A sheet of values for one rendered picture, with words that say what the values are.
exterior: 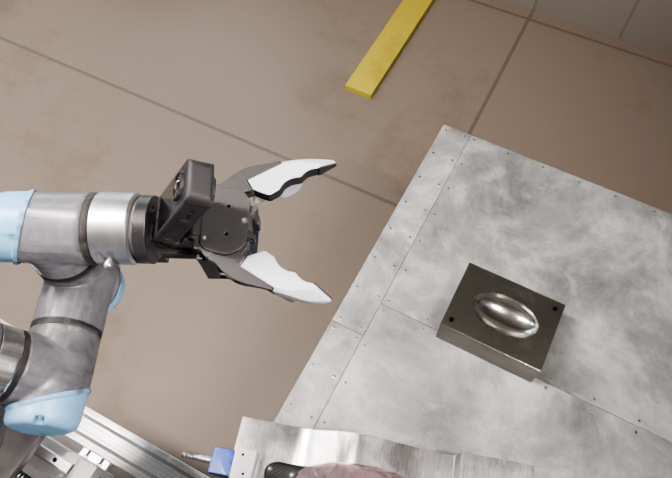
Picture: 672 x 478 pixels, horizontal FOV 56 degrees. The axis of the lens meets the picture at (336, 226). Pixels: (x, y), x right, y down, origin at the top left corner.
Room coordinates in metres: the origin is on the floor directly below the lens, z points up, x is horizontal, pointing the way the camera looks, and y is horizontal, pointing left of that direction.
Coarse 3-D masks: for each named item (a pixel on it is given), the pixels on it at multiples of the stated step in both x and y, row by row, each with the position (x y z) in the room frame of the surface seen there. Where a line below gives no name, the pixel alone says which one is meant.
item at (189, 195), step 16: (192, 160) 0.34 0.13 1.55; (176, 176) 0.33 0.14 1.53; (192, 176) 0.32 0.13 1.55; (208, 176) 0.32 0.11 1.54; (176, 192) 0.31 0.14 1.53; (192, 192) 0.31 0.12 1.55; (208, 192) 0.31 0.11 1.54; (160, 208) 0.33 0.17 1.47; (176, 208) 0.30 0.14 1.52; (192, 208) 0.30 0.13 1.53; (208, 208) 0.30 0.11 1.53; (160, 224) 0.32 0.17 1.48; (176, 224) 0.30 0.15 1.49; (192, 224) 0.30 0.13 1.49; (160, 240) 0.31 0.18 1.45; (176, 240) 0.31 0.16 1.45
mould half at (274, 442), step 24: (240, 432) 0.26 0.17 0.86; (264, 432) 0.26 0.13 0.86; (288, 432) 0.26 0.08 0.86; (312, 432) 0.26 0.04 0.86; (336, 432) 0.25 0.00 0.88; (264, 456) 0.22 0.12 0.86; (288, 456) 0.22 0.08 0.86; (312, 456) 0.22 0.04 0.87; (336, 456) 0.21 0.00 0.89; (360, 456) 0.21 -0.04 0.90; (384, 456) 0.21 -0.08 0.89; (408, 456) 0.21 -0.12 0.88; (432, 456) 0.22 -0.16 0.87; (456, 456) 0.21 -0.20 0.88; (480, 456) 0.21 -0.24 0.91
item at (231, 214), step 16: (224, 192) 0.36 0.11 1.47; (240, 192) 0.36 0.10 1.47; (144, 208) 0.34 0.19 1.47; (224, 208) 0.34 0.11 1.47; (240, 208) 0.34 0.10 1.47; (256, 208) 0.34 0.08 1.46; (144, 224) 0.32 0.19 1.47; (208, 224) 0.32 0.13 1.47; (224, 224) 0.32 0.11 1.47; (240, 224) 0.32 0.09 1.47; (256, 224) 0.35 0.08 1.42; (144, 240) 0.31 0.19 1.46; (192, 240) 0.31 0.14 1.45; (208, 240) 0.30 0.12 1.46; (224, 240) 0.30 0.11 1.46; (240, 240) 0.30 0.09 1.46; (256, 240) 0.34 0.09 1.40; (144, 256) 0.30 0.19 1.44; (160, 256) 0.32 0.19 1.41; (176, 256) 0.32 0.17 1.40; (192, 256) 0.32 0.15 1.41; (208, 256) 0.29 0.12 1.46; (208, 272) 0.30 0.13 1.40
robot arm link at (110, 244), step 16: (112, 192) 0.36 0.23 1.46; (96, 208) 0.33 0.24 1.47; (112, 208) 0.33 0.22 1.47; (128, 208) 0.34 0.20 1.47; (96, 224) 0.32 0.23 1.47; (112, 224) 0.32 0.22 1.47; (128, 224) 0.32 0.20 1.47; (96, 240) 0.31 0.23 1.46; (112, 240) 0.31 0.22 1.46; (128, 240) 0.31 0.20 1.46; (96, 256) 0.30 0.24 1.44; (112, 256) 0.30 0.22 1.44; (128, 256) 0.30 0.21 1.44
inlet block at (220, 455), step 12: (192, 456) 0.22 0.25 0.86; (204, 456) 0.22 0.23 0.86; (216, 456) 0.22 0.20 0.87; (228, 456) 0.22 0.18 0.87; (240, 456) 0.21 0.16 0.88; (252, 456) 0.21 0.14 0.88; (216, 468) 0.20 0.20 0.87; (228, 468) 0.20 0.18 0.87; (240, 468) 0.19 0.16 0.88; (252, 468) 0.19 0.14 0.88
